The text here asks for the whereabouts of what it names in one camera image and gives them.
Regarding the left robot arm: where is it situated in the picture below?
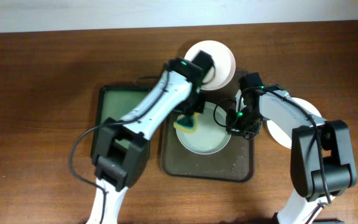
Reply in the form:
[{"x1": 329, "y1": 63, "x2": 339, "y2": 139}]
[{"x1": 88, "y1": 56, "x2": 214, "y2": 223}]

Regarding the green yellow sponge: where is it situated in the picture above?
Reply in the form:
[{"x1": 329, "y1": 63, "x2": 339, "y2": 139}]
[{"x1": 173, "y1": 113, "x2": 200, "y2": 134}]

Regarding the small green water tray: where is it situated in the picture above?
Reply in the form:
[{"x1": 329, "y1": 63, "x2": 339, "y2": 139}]
[{"x1": 90, "y1": 85, "x2": 149, "y2": 165}]

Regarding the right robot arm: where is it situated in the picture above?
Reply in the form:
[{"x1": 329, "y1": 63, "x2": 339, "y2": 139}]
[{"x1": 226, "y1": 85, "x2": 357, "y2": 223}]

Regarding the cream white plate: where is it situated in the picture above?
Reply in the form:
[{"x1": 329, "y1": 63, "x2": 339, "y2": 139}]
[{"x1": 266, "y1": 98, "x2": 321, "y2": 149}]

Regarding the pale blue white plate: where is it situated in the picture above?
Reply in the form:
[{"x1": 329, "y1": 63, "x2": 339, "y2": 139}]
[{"x1": 177, "y1": 102, "x2": 231, "y2": 155}]

